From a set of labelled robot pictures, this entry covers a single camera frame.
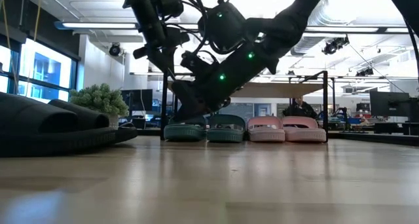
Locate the small dark monitor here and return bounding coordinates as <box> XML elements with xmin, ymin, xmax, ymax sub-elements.
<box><xmin>120</xmin><ymin>88</ymin><xmax>154</xmax><ymax>112</ymax></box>

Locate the wooden shelf with black frame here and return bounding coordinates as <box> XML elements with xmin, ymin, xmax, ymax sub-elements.
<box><xmin>160</xmin><ymin>69</ymin><xmax>337</xmax><ymax>141</ymax></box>

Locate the black track spotlight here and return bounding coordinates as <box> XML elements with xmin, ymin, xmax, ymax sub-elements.
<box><xmin>321</xmin><ymin>35</ymin><xmax>351</xmax><ymax>56</ymax></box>

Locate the green rubber slide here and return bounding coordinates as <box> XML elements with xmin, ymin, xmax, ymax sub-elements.
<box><xmin>206</xmin><ymin>114</ymin><xmax>247</xmax><ymax>143</ymax></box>
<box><xmin>163</xmin><ymin>115</ymin><xmax>208</xmax><ymax>142</ymax></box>

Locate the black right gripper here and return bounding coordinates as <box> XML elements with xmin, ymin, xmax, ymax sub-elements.
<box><xmin>170</xmin><ymin>42</ymin><xmax>280</xmax><ymax>122</ymax></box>

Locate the black computer monitor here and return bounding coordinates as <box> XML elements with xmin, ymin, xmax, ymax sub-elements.
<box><xmin>369</xmin><ymin>91</ymin><xmax>419</xmax><ymax>119</ymax></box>

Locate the black rubber slide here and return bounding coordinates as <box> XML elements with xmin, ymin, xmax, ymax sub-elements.
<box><xmin>48</xmin><ymin>98</ymin><xmax>139</xmax><ymax>145</ymax></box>
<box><xmin>0</xmin><ymin>92</ymin><xmax>117</xmax><ymax>158</ymax></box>

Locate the long ceiling light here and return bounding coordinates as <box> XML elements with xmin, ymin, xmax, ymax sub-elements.
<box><xmin>54</xmin><ymin>20</ymin><xmax>139</xmax><ymax>31</ymax></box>

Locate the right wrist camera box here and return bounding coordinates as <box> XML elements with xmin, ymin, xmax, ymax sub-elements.
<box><xmin>180</xmin><ymin>50</ymin><xmax>221</xmax><ymax>84</ymax></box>

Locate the person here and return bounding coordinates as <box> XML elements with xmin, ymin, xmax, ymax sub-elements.
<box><xmin>282</xmin><ymin>96</ymin><xmax>319</xmax><ymax>121</ymax></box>

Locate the round ceiling camera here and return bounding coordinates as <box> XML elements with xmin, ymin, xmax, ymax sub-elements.
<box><xmin>108</xmin><ymin>43</ymin><xmax>122</xmax><ymax>57</ymax></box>

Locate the small green potted plant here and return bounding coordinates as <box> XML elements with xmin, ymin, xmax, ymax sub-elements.
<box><xmin>69</xmin><ymin>83</ymin><xmax>130</xmax><ymax>130</ymax></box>

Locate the pink rubber slide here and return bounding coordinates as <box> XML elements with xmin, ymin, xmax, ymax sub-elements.
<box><xmin>281</xmin><ymin>115</ymin><xmax>328</xmax><ymax>143</ymax></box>
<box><xmin>246</xmin><ymin>116</ymin><xmax>287</xmax><ymax>143</ymax></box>

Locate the black aluminium table frame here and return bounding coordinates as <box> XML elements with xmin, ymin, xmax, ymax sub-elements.
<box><xmin>136</xmin><ymin>128</ymin><xmax>419</xmax><ymax>147</ymax></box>

